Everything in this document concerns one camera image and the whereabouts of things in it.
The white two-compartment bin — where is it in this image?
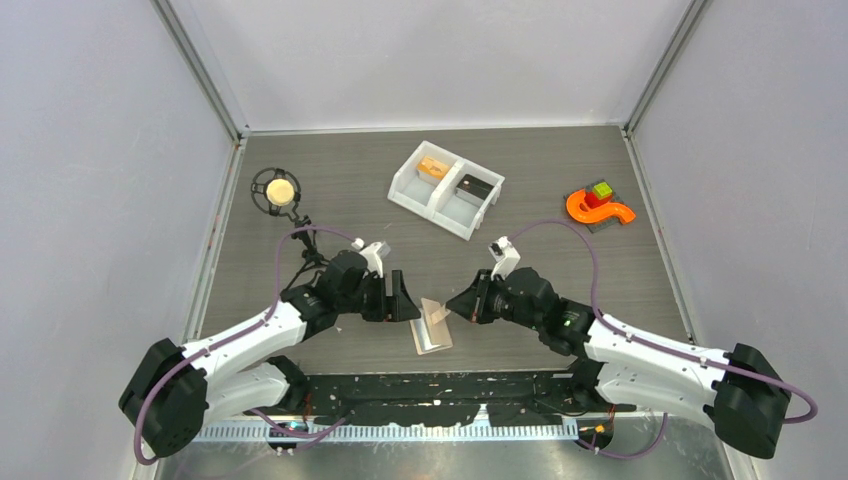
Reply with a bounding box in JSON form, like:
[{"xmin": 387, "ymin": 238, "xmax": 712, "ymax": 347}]
[{"xmin": 387, "ymin": 141, "xmax": 505, "ymax": 241}]

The orange card stack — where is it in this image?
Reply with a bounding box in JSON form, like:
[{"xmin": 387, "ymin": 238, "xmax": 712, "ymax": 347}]
[{"xmin": 416, "ymin": 156, "xmax": 451, "ymax": 185}]

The beige card holder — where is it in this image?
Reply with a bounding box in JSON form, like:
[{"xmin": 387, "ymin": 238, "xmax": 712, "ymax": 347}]
[{"xmin": 410, "ymin": 298, "xmax": 453, "ymax": 355}]

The orange toy with blocks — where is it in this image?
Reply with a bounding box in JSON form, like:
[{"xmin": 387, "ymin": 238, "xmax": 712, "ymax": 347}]
[{"xmin": 564, "ymin": 179, "xmax": 636, "ymax": 233}]

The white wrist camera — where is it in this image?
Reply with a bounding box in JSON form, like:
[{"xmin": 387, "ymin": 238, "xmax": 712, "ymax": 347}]
[
  {"xmin": 351, "ymin": 238, "xmax": 391, "ymax": 278},
  {"xmin": 488, "ymin": 236, "xmax": 521, "ymax": 279}
]

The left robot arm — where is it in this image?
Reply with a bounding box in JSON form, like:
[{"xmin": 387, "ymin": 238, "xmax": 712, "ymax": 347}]
[{"xmin": 119, "ymin": 243, "xmax": 422, "ymax": 465}]

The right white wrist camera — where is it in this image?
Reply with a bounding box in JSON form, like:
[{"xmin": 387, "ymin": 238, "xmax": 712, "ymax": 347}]
[{"xmin": 488, "ymin": 236, "xmax": 521, "ymax": 279}]

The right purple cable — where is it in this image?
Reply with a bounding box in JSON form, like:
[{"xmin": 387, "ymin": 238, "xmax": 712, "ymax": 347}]
[{"xmin": 506, "ymin": 218, "xmax": 819, "ymax": 425}]

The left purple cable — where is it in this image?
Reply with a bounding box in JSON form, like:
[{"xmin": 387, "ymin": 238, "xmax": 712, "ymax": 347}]
[{"xmin": 133, "ymin": 223, "xmax": 362, "ymax": 466}]

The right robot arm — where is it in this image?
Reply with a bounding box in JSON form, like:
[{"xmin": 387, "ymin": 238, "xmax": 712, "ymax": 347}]
[{"xmin": 446, "ymin": 267, "xmax": 791, "ymax": 459}]

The black card stack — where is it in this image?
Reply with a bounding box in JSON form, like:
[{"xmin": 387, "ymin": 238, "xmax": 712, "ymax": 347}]
[{"xmin": 455, "ymin": 174, "xmax": 494, "ymax": 207}]

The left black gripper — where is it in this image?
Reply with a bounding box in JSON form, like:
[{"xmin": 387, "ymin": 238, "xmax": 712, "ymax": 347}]
[{"xmin": 337, "ymin": 270, "xmax": 420, "ymax": 322}]

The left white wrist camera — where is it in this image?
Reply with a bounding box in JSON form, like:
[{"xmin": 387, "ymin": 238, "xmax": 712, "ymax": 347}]
[{"xmin": 351, "ymin": 238, "xmax": 391, "ymax": 278}]

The microphone on black tripod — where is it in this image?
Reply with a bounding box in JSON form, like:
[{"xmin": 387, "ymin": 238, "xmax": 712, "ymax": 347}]
[{"xmin": 250, "ymin": 167, "xmax": 328, "ymax": 284}]

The purple cable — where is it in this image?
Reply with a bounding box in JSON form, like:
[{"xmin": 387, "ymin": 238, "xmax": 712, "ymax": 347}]
[
  {"xmin": 133, "ymin": 223, "xmax": 362, "ymax": 466},
  {"xmin": 506, "ymin": 218, "xmax": 819, "ymax": 425}
]

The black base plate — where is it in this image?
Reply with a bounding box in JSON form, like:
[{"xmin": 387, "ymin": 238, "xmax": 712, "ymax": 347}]
[{"xmin": 243, "ymin": 370, "xmax": 639, "ymax": 432}]

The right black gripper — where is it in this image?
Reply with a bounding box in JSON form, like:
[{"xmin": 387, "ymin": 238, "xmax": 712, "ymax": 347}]
[{"xmin": 447, "ymin": 268, "xmax": 543, "ymax": 331}]

